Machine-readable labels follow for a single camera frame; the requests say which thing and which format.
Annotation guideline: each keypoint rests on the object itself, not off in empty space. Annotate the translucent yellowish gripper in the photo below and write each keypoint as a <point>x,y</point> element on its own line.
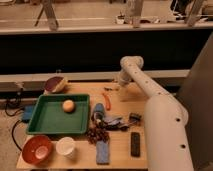
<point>124,94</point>

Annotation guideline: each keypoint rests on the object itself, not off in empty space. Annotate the dark metal fork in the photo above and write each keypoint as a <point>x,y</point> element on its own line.
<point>110,89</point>

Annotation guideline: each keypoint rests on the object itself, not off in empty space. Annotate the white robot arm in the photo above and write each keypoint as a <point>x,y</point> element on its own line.
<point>165,119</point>

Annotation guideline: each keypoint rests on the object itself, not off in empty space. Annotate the purple bowl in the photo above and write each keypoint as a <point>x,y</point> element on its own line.
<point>55,84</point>

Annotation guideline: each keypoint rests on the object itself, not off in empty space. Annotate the red bowl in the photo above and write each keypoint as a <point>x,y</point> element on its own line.
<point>37,149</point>

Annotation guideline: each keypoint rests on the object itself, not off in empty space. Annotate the orange carrot toy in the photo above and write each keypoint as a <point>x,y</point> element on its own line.
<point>107,102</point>

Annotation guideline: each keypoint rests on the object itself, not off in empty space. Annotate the small black box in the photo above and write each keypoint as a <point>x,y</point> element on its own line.
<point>134,117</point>

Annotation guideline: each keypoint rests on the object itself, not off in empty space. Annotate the blue cylindrical bottle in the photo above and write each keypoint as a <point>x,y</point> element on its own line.
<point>98,112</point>

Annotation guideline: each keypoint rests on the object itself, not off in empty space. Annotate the grey blue crumpled cloth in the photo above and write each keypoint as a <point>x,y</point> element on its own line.
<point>113,124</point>

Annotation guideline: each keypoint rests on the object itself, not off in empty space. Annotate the black remote control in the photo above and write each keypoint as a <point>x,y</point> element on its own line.
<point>135,144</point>

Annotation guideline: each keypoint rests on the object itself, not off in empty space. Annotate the bunch of dark grapes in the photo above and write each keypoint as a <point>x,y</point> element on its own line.
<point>95,134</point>

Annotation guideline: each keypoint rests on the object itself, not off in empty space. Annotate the yellow round fruit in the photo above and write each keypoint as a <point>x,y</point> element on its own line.
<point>68,106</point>

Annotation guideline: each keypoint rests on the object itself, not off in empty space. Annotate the blue sponge cloth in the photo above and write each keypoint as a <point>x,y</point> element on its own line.
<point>102,152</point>

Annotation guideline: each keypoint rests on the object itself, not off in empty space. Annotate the green plastic tray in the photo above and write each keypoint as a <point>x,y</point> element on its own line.
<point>49,118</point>

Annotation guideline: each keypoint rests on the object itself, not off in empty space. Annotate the white cup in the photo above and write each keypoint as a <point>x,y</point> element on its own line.
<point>66,147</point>

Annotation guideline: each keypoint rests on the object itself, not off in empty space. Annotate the blue electronic box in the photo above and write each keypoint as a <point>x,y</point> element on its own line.
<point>27,114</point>

